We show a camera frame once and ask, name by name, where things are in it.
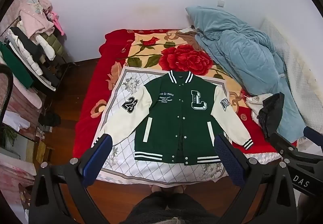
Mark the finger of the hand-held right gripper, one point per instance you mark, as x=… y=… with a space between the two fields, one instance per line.
x=314 y=135
x=290 y=147

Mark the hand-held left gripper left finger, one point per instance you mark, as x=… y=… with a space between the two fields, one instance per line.
x=99 y=155

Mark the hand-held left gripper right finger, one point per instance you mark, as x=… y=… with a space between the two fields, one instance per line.
x=227 y=160

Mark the green and cream varsity jacket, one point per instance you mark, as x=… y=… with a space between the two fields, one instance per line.
x=171 y=123

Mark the metal clothes rack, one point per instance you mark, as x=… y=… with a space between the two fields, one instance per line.
x=66 y=62

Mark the black and white garment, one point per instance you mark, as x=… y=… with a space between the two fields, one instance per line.
x=272 y=112

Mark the small white cloth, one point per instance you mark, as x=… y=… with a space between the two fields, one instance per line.
x=254 y=104

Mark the person's right foot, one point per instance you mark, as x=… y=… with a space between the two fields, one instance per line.
x=178 y=189

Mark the person's foot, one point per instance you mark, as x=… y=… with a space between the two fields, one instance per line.
x=157 y=189
x=178 y=189

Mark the tan cardboard box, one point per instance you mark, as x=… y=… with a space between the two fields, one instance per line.
x=43 y=152

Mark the person's left foot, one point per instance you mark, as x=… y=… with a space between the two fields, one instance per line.
x=157 y=189

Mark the person's dark clothing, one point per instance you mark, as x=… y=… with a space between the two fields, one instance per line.
x=166 y=208

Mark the green potted plant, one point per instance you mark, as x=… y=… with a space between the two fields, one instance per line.
x=8 y=135

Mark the light blue quilt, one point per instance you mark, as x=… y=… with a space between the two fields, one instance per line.
x=237 y=47

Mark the red rose print blanket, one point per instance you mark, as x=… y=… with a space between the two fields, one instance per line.
x=176 y=54

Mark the olive puffer vest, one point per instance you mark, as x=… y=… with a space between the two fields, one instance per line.
x=56 y=45

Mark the white puffer jacket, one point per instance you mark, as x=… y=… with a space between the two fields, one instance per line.
x=27 y=57

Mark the dark green hanging garment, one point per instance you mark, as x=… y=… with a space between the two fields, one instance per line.
x=17 y=64

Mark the bright pink garment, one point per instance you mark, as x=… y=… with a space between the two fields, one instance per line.
x=58 y=23

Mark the pink fuzzy garment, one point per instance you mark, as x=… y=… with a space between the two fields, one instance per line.
x=35 y=21

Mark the black curved frame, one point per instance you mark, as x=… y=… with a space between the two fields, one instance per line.
x=9 y=82

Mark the white wall socket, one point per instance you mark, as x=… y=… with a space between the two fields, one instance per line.
x=221 y=3

